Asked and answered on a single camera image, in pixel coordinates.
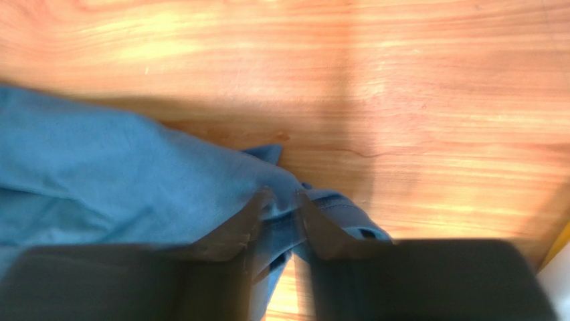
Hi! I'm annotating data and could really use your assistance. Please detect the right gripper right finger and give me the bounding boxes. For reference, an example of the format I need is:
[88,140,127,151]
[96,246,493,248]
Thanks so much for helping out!
[296,193,557,320]

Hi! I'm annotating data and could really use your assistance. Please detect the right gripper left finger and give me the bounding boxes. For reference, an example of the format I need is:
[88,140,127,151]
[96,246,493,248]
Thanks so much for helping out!
[1,189,270,320]

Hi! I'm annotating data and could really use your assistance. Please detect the yellow folded t shirt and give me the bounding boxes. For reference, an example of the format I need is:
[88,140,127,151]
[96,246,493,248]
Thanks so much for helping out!
[539,223,570,271]

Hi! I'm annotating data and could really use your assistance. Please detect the teal blue t shirt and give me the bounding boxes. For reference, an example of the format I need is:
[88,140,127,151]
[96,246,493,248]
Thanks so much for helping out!
[1,86,389,320]

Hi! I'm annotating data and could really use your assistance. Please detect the white folded t shirt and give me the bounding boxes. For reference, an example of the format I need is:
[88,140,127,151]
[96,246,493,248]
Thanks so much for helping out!
[538,252,569,320]

